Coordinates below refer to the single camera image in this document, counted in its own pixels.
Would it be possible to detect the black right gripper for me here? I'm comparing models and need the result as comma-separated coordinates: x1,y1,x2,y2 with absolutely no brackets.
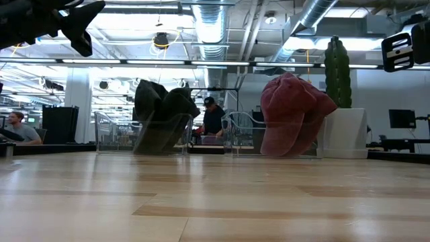
381,20,430,73

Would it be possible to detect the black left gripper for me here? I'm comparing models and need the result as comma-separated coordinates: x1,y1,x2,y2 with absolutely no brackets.
0,0,107,57

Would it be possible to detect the maroon red cap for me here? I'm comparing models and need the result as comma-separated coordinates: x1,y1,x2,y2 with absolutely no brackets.
260,72,318,157
300,79,339,156

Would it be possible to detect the dark green cap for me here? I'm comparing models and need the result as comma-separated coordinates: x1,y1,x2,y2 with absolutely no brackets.
133,79,169,155
153,86,202,154

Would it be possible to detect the green cactus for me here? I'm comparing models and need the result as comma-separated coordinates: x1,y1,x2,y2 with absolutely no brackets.
324,35,353,109

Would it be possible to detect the long ceiling light strip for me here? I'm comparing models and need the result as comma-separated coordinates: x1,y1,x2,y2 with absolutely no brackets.
0,57,430,71

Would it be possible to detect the white building column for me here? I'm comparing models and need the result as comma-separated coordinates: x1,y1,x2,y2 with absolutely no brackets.
64,69,92,144

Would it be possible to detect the black monitor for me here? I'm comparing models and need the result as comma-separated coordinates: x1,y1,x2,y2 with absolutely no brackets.
388,109,417,129

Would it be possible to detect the white planter pot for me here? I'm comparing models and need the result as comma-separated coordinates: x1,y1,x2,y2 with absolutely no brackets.
315,107,369,159

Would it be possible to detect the black background desk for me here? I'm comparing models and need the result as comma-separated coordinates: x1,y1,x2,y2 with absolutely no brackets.
368,137,430,154

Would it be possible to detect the black partition cabinet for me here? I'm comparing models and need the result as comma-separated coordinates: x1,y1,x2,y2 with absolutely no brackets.
42,106,80,145

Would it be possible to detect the clear plastic bin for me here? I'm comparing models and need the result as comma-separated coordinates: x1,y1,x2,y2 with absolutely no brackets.
221,110,327,159
94,110,194,156

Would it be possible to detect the person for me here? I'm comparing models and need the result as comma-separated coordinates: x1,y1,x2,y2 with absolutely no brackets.
194,96,226,137
0,111,43,146

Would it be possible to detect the silver ribbed ceiling duct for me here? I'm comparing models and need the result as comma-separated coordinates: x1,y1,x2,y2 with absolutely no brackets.
271,0,339,63
191,0,229,61

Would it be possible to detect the black aluminium table frame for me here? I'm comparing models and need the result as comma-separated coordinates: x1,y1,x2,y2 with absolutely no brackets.
0,143,430,165

